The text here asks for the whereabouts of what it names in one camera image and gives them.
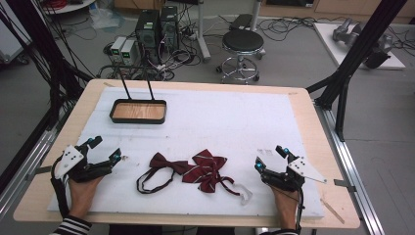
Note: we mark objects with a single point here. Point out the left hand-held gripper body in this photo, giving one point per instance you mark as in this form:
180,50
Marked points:
69,160

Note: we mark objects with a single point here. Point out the clear plastic bag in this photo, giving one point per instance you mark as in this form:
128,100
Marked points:
104,18

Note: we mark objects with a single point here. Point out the beige tape strip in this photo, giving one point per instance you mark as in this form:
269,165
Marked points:
332,211

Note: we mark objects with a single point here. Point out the plain dark red bow tie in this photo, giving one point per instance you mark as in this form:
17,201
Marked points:
160,160

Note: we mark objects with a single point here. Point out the black flat box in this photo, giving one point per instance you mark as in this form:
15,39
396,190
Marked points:
241,21

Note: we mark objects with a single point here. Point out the black metal frame post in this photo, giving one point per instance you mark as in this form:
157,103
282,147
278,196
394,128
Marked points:
359,49

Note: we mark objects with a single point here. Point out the black computer tower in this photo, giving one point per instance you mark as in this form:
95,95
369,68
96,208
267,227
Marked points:
169,27
148,32

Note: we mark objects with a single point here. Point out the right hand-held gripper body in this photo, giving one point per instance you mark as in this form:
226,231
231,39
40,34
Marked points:
305,169

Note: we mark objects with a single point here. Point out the white foam mat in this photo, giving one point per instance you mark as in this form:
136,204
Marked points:
212,124

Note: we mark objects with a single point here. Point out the striped dark red bow tie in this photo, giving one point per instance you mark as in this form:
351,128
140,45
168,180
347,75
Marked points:
205,173

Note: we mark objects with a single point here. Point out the person's left hand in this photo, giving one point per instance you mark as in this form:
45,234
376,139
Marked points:
81,197

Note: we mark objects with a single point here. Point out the round white table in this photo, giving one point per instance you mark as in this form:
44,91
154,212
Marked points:
71,6

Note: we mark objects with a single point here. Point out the white floor board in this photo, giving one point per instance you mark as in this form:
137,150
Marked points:
329,36

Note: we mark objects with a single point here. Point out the white cabinet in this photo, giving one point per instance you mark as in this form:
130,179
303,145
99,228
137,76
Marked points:
9,42

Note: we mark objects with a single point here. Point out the black tray with wooden bottom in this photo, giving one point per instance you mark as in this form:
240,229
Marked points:
138,111

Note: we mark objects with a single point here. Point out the aluminium rail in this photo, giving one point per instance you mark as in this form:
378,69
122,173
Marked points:
367,212
29,163

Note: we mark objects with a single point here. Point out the grey metal table leg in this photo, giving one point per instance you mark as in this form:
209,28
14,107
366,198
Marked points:
256,13
202,32

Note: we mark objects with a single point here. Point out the person's right hand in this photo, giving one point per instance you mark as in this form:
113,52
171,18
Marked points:
287,207

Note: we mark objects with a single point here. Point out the black round stool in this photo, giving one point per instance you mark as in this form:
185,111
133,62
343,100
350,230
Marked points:
243,40

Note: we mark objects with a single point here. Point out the white power supply unit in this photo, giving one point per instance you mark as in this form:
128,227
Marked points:
129,52
117,47

